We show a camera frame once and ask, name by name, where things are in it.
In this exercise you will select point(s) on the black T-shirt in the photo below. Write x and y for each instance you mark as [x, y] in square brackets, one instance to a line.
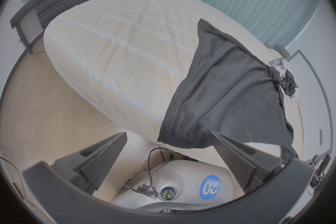
[223, 91]

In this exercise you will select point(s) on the pile of clothes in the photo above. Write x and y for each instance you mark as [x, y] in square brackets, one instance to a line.
[287, 81]

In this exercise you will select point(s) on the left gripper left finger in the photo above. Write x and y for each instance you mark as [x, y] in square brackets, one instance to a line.
[105, 162]

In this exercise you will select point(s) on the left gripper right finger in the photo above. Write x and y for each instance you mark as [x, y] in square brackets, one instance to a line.
[233, 162]

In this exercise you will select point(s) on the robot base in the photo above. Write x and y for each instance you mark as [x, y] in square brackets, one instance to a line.
[183, 178]

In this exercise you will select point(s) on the bed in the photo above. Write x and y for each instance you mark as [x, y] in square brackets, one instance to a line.
[118, 60]

